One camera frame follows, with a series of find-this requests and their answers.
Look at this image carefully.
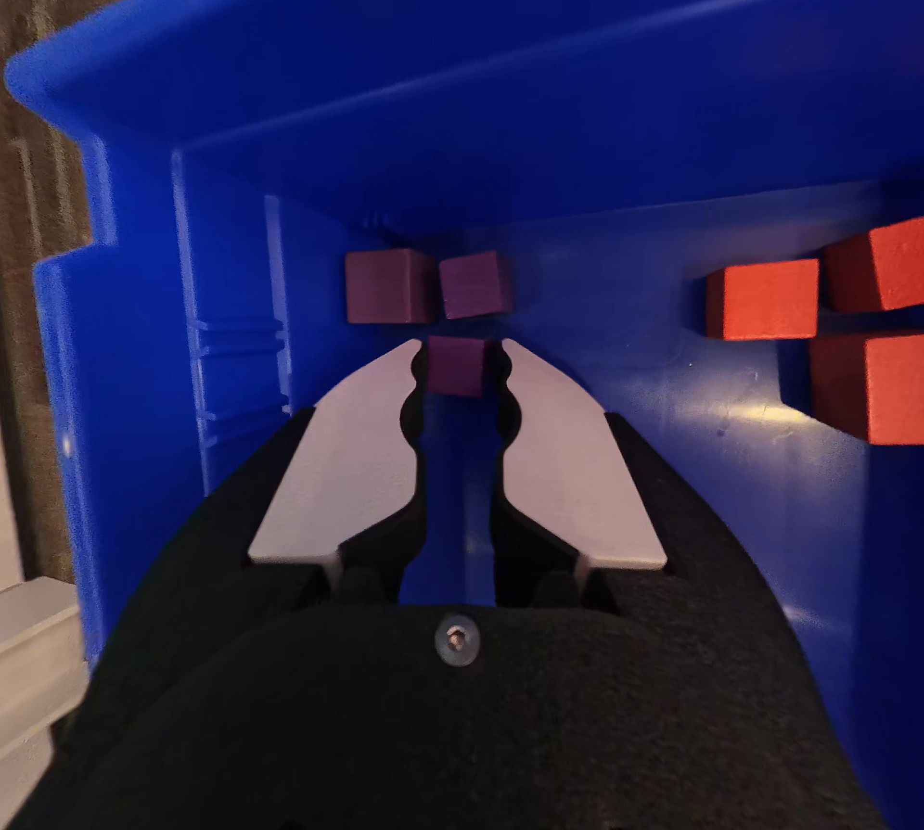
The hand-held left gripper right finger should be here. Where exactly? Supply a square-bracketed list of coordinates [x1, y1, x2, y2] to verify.
[491, 338, 668, 606]

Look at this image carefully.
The blue plastic bin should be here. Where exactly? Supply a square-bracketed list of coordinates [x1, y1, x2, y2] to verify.
[3, 0, 924, 830]

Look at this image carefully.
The purple wooden cube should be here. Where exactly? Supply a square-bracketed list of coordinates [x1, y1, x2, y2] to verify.
[427, 337, 489, 398]
[439, 251, 513, 320]
[345, 249, 437, 324]

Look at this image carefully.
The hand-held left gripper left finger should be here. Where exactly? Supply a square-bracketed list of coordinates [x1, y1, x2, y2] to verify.
[247, 338, 428, 603]

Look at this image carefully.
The orange-red wooden cube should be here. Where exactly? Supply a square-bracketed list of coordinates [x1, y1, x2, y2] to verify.
[705, 258, 820, 342]
[823, 217, 924, 315]
[808, 332, 924, 447]

